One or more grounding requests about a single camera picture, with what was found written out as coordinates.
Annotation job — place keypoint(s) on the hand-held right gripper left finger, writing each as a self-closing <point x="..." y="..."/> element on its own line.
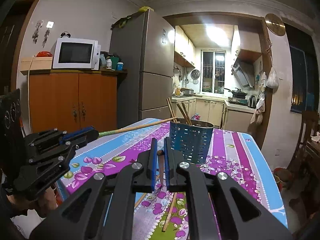
<point x="152" y="165"/>

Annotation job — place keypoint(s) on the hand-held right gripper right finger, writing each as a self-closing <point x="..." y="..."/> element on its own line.
<point x="168" y="165"/>

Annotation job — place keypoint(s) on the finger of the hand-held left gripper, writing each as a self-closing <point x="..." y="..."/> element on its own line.
<point x="77" y="132"/>
<point x="85" y="140"/>

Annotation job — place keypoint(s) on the brown bamboo chopstick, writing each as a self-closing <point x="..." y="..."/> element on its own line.
<point x="168" y="212"/>
<point x="141" y="200"/>
<point x="140" y="126"/>
<point x="183" y="115"/>
<point x="172" y="111"/>
<point x="188" y="115"/>
<point x="161" y="162"/>

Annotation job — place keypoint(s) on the blue perforated utensil holder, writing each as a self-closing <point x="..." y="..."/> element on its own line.
<point x="191" y="142"/>

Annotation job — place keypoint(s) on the person's left hand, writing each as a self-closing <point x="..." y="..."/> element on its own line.
<point x="47" y="202"/>

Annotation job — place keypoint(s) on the orange wooden cabinet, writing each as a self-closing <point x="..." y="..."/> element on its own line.
<point x="72" y="100"/>

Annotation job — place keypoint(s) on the cluster of plastic bottles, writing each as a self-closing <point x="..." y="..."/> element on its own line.
<point x="196" y="117"/>

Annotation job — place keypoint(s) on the floral striped tablecloth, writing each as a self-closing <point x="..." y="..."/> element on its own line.
<point x="237" y="170"/>

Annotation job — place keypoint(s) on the beige kitchen counter cabinets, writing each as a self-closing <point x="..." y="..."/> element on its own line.
<point x="215" y="110"/>

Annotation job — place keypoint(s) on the white pill bottle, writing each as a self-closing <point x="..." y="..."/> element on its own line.
<point x="109" y="64"/>

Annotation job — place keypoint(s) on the white microwave oven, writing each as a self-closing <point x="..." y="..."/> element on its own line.
<point x="75" y="53"/>

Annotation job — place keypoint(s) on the beige box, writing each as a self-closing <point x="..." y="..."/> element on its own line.
<point x="37" y="63"/>

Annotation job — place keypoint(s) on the green container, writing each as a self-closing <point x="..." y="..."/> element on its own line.
<point x="115" y="61"/>

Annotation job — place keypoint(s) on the red round ornament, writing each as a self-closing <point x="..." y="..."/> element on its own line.
<point x="43" y="54"/>

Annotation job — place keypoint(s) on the grey tall refrigerator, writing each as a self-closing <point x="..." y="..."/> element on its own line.
<point x="140" y="62"/>

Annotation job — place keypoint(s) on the gas stove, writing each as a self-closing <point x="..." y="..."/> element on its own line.
<point x="237" y="101"/>

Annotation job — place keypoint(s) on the black alarm clock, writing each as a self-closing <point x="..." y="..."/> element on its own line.
<point x="65" y="35"/>

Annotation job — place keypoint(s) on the black wok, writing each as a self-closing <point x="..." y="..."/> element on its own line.
<point x="237" y="93"/>

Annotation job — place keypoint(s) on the barred kitchen window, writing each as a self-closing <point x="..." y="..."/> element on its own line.
<point x="213" y="72"/>

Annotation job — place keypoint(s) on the metal electric kettle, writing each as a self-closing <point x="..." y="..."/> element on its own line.
<point x="252" y="102"/>

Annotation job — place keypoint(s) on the hanging cloth bags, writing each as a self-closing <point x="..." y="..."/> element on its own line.
<point x="258" y="110"/>

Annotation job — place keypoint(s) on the wooden door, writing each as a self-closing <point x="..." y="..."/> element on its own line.
<point x="15" y="42"/>

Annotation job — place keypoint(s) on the red bucket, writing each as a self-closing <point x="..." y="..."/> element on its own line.
<point x="282" y="177"/>

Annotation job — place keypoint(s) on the metal range hood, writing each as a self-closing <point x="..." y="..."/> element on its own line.
<point x="242" y="73"/>

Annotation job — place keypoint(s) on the green yellow bag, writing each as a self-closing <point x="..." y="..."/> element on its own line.
<point x="125" y="21"/>

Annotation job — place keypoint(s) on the white hanging plastic bag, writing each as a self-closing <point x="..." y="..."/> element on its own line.
<point x="272" y="80"/>

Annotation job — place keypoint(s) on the square ceiling light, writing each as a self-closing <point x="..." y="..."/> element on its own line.
<point x="217" y="35"/>

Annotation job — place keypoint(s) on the wooden chair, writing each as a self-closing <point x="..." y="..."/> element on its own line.
<point x="307" y="135"/>

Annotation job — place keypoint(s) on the dark room window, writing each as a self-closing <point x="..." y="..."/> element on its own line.
<point x="303" y="75"/>

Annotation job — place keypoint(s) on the hanging wall ornament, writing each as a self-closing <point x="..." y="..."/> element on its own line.
<point x="36" y="31"/>
<point x="46" y="38"/>

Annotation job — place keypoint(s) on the white wall plate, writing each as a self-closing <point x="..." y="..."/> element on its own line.
<point x="50" y="24"/>

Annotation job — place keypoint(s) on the beige wall cabinets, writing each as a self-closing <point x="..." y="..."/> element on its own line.
<point x="247" y="42"/>

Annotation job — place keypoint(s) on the round golden wall clock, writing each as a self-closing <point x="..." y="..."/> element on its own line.
<point x="275" y="24"/>

